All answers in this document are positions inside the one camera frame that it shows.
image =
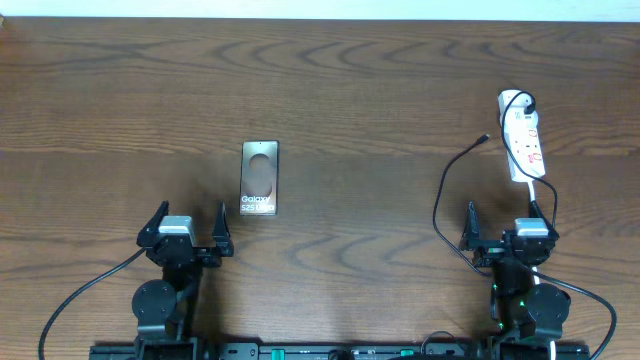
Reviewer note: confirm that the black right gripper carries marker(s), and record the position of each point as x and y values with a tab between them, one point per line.
489	251

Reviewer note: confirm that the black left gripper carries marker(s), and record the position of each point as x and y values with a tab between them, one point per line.
223	244

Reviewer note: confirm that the Galaxy S25 Ultra smartphone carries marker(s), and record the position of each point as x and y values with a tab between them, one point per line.
259	178

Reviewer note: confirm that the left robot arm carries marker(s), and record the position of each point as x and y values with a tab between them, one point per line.
165	307

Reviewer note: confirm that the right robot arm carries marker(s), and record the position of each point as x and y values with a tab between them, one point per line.
530	314

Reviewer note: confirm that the white power strip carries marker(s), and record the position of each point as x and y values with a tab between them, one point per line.
519	122

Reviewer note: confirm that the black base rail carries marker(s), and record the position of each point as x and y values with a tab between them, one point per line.
253	351

